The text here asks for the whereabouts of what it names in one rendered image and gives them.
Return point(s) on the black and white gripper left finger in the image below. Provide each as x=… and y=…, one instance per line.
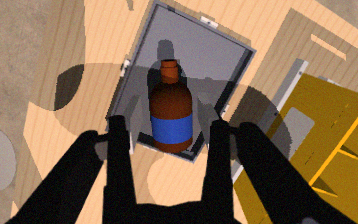
x=61, y=195

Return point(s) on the grey rectangular tray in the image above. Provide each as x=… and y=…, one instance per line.
x=208, y=61

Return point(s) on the brown bottle with blue label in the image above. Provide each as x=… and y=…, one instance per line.
x=171, y=111

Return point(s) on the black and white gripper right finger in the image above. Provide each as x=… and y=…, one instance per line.
x=286, y=196

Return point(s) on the yellow crate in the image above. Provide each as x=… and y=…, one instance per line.
x=311, y=127

